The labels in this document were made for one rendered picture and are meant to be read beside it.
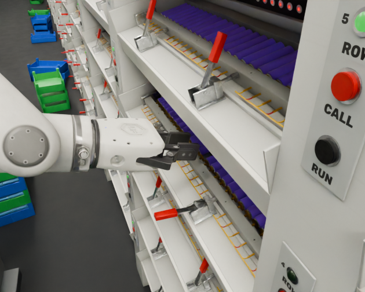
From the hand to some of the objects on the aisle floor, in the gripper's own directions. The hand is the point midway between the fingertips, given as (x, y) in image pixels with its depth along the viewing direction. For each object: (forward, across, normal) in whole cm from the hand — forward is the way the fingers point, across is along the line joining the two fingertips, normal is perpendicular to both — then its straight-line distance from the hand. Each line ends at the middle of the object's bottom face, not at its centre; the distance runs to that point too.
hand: (182, 146), depth 57 cm
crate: (-34, -98, -95) cm, 141 cm away
